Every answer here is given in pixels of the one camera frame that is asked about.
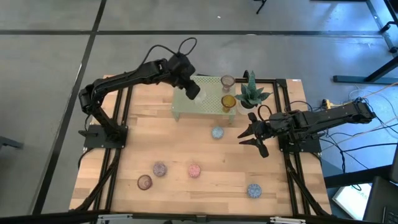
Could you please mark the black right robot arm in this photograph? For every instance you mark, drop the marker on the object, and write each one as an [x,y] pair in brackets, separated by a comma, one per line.
[326,116]

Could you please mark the potted succulent plant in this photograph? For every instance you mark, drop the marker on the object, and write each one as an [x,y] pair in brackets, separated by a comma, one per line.
[250,93]

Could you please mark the black rig crossbar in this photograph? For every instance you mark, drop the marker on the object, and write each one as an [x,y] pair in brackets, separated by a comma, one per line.
[46,217]

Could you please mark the green perforated metal shelf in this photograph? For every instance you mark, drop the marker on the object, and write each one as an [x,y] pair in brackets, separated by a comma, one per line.
[214,93]

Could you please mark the purple patterned round tin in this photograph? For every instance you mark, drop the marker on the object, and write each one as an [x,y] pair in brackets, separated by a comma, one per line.
[160,169]

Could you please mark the amber glass candle holder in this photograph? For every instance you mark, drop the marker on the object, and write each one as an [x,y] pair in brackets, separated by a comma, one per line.
[228,101]

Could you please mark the black aluminium table frame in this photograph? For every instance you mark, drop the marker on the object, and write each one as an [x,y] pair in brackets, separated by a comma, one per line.
[292,174]

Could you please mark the mauve glass goblet candle holder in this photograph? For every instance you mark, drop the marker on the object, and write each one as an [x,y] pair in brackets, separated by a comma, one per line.
[228,81]

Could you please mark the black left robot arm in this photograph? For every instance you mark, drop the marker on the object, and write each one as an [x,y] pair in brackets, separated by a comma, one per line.
[124,79]

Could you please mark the black tripod leg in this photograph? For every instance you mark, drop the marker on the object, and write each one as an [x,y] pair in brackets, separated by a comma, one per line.
[262,4]

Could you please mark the pink-brown glass candle holder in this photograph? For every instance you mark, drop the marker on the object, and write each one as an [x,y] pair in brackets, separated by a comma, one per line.
[145,182]

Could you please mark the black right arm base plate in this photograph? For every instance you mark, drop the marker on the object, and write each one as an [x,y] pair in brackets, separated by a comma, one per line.
[311,147]

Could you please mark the black laptop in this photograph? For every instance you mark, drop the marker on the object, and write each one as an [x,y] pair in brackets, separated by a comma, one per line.
[382,202]

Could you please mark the white board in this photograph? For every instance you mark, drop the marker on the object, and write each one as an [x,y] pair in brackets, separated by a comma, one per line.
[354,200]

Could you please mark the grey furniture foot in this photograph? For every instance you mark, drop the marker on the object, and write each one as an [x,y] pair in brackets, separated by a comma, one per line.
[9,142]

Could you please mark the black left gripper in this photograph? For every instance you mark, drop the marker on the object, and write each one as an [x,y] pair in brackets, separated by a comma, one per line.
[192,89]

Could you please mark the black floor beam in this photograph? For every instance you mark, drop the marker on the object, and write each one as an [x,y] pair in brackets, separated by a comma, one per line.
[357,175]

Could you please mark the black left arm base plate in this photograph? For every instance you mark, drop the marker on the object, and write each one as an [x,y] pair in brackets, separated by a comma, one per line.
[93,141]

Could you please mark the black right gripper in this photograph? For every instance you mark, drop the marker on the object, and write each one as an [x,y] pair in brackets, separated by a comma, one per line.
[264,129]

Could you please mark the pink patterned round tin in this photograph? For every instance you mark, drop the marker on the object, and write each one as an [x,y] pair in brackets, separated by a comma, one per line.
[194,170]

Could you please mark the black desk foot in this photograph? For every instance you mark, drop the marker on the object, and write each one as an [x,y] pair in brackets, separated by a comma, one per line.
[357,79]

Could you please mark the dark desk frame rail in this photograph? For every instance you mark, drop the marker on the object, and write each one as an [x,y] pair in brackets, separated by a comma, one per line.
[377,21]

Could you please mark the yellow power strip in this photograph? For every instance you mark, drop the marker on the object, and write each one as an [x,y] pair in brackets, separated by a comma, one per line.
[327,104]

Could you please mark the silver crossbar bracket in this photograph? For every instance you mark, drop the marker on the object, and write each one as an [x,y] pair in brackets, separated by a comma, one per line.
[287,220]
[115,217]

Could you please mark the blue patterned round tin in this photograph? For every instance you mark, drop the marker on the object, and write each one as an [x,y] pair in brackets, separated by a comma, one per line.
[217,132]
[254,191]

